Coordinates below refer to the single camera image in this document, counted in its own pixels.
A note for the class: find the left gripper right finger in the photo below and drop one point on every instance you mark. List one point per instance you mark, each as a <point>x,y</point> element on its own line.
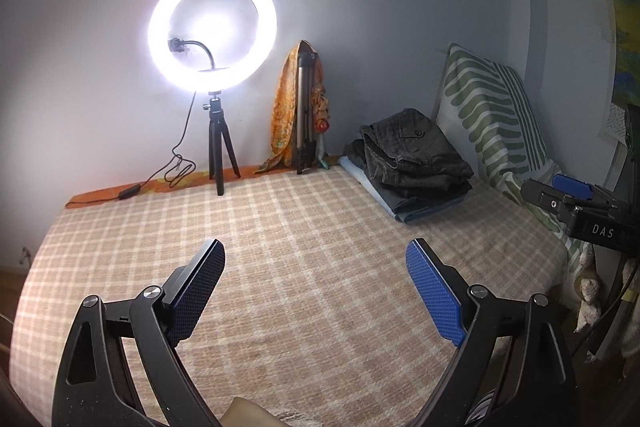
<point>511,366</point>

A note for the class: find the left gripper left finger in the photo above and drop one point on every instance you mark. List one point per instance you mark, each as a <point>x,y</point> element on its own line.
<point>94,386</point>

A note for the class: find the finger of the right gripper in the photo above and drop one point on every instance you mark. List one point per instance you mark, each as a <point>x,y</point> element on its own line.
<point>562,206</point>
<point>574,191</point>

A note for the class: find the green striped pillow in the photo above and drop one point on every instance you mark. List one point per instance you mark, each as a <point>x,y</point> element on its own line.
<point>485,113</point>

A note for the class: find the black folded garment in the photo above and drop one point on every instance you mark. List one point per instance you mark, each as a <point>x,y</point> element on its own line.
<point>425,191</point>

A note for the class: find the pink plaid bed sheet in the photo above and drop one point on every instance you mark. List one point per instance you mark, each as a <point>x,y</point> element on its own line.
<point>315,311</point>

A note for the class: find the light blue folded garment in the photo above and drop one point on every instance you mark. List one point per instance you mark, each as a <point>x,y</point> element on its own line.
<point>406,207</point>

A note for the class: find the orange patterned scarf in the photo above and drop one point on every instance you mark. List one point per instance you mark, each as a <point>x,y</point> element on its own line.
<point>284,113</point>

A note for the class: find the black mini tripod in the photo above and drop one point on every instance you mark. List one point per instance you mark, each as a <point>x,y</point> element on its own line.
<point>218,137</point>

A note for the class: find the white ring light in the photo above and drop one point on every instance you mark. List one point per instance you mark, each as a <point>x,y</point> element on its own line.
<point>210,45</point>

